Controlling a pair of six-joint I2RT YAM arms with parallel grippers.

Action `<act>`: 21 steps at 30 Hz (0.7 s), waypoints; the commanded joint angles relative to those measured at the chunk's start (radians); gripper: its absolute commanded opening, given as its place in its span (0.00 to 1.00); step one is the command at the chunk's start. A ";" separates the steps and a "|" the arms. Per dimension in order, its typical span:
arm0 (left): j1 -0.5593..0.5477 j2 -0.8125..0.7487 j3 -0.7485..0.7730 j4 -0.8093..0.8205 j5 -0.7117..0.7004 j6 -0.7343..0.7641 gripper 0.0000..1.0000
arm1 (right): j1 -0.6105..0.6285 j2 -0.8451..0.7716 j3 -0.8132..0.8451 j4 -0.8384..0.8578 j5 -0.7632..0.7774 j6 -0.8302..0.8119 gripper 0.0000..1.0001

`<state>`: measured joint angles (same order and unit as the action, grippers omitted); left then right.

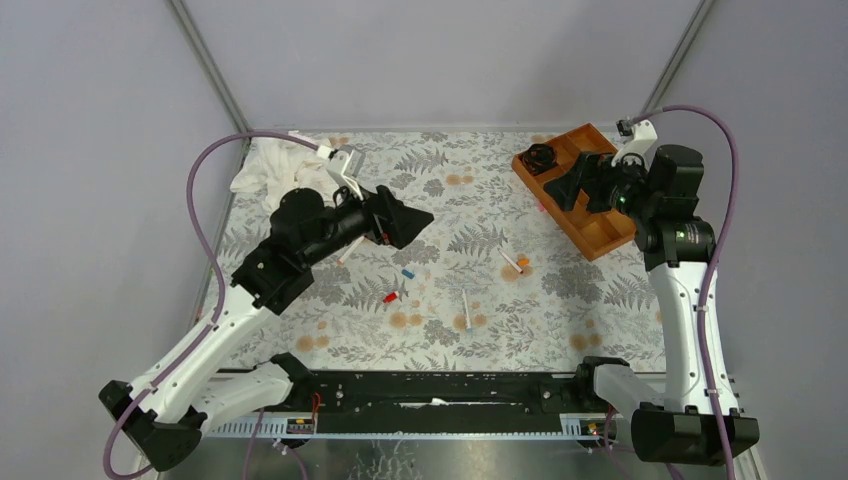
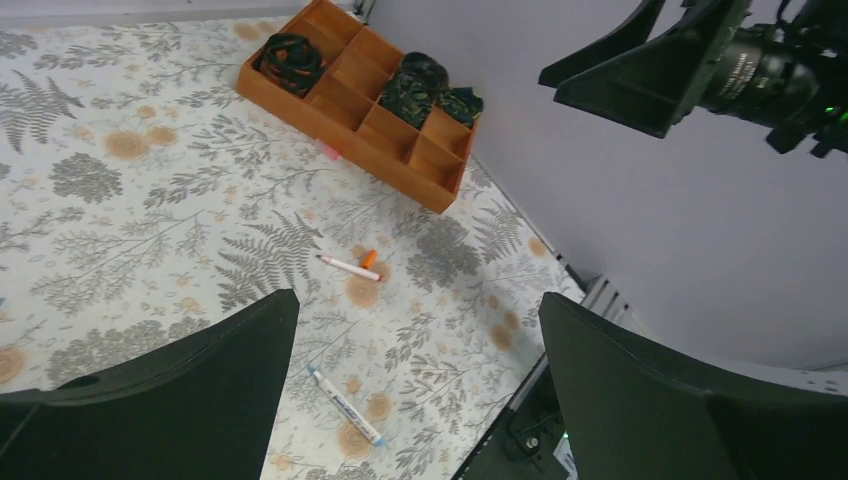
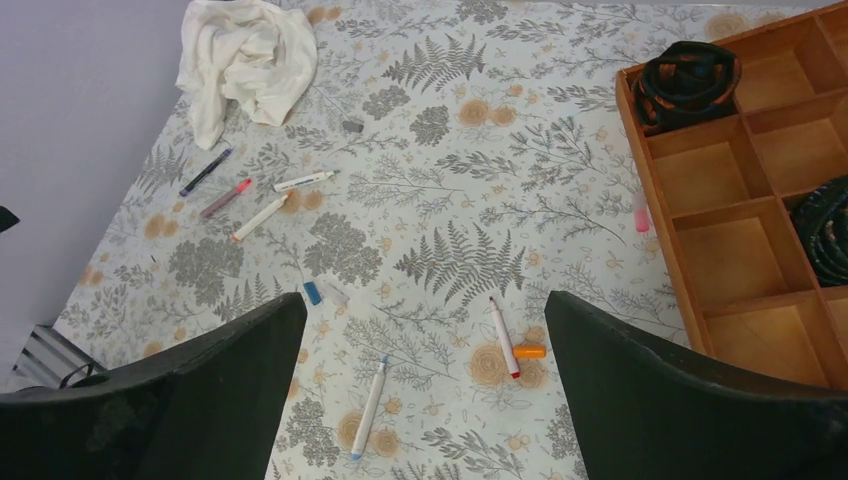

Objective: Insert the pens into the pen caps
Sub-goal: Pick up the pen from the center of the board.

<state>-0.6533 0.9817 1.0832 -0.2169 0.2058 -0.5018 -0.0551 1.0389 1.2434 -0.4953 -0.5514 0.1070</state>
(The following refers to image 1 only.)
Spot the white crumpled cloth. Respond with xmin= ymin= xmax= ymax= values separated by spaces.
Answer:
xmin=230 ymin=137 xmax=339 ymax=215

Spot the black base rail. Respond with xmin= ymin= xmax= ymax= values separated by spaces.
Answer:
xmin=267 ymin=370 xmax=609 ymax=435

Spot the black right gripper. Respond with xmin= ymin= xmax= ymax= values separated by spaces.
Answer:
xmin=542 ymin=149 xmax=658 ymax=222

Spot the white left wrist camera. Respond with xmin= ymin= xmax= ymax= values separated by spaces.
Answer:
xmin=315 ymin=144 xmax=365 ymax=200

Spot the black cable coil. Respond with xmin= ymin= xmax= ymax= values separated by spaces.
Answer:
xmin=519 ymin=142 xmax=559 ymax=176

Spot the orange compartment tray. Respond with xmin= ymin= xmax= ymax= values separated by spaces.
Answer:
xmin=511 ymin=123 xmax=636 ymax=261

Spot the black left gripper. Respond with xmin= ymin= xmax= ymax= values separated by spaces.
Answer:
xmin=301 ymin=175 xmax=433 ymax=268

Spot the white pen blue tip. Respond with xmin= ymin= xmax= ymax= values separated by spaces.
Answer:
xmin=461 ymin=289 xmax=473 ymax=332

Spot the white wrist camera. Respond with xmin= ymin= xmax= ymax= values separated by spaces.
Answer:
xmin=315 ymin=144 xmax=365 ymax=200
xmin=611 ymin=118 xmax=658 ymax=166

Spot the white pen red tip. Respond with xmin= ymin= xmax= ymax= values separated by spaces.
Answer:
xmin=337 ymin=237 xmax=365 ymax=265

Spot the white pen orange cap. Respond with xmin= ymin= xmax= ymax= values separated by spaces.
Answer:
xmin=497 ymin=248 xmax=531 ymax=275

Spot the floral patterned mat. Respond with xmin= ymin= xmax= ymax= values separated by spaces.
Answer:
xmin=223 ymin=132 xmax=665 ymax=373

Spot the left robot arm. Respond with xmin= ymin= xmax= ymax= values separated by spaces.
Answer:
xmin=99 ymin=185 xmax=434 ymax=472

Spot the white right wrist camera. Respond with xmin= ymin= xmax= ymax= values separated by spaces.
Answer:
xmin=611 ymin=118 xmax=658 ymax=166

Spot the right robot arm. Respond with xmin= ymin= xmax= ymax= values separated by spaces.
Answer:
xmin=544 ymin=145 xmax=760 ymax=466

